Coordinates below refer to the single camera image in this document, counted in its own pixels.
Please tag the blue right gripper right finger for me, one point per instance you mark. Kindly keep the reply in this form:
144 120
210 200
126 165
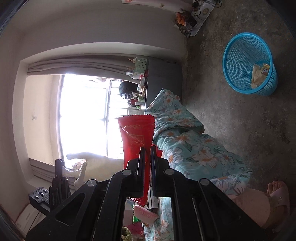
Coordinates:
153 162

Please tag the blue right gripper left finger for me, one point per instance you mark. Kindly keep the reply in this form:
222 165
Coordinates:
141 165

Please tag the red snack bag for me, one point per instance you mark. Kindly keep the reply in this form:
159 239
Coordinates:
137 131

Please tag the beige paper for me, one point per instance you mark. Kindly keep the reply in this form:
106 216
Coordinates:
257 77

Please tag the pink knitted cloth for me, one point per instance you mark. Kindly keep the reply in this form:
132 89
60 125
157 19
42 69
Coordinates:
144 215

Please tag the blue plastic trash basket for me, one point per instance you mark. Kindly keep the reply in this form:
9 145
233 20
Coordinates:
244 52

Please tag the floral light blue quilt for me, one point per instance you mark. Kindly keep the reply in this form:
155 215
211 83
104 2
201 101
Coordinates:
192 152

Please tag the red thermos bottle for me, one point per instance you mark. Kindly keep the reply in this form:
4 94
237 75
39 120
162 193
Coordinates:
132 102

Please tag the black clothes pile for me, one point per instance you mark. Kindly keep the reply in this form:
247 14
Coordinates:
128 90

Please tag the grey low cabinet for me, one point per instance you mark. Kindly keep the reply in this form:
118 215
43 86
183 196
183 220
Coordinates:
163 75

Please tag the green plastic basket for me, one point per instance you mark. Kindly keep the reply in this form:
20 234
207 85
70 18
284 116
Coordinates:
140 65

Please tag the right grey curtain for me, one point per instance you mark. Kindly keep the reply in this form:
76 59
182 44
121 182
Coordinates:
107 66

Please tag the person's foot pink slipper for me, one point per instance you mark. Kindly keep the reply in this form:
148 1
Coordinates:
280 203

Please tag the rolled floral wallpaper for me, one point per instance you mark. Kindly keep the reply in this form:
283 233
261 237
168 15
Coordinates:
169 5

